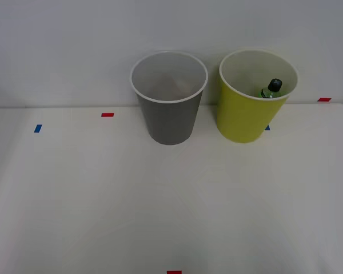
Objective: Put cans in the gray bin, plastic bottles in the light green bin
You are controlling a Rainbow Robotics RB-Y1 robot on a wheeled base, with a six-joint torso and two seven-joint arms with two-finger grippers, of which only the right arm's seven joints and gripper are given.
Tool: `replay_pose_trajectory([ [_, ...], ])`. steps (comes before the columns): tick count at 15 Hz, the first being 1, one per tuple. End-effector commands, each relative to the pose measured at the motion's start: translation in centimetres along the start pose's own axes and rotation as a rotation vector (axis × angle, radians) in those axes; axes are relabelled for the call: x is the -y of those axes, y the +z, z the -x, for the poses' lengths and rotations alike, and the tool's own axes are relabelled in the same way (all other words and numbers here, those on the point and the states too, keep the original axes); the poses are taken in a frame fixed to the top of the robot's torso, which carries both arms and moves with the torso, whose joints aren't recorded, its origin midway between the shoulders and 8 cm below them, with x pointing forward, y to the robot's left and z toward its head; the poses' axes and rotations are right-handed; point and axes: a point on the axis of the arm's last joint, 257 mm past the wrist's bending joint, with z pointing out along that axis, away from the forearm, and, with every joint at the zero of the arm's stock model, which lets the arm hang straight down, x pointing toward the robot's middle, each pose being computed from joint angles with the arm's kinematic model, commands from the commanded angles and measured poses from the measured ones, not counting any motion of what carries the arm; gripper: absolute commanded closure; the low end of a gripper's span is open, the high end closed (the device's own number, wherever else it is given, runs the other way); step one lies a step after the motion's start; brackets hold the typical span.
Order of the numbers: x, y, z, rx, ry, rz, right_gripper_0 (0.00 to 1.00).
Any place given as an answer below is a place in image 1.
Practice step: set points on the black-capped plastic bottle yellow label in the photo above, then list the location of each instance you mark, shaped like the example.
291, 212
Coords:
273, 87

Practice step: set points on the grey plastic waste bin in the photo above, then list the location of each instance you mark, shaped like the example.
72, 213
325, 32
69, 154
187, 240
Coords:
168, 122

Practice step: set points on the yellow-green plastic waste bin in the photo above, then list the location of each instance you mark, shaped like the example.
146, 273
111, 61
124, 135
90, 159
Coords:
243, 120

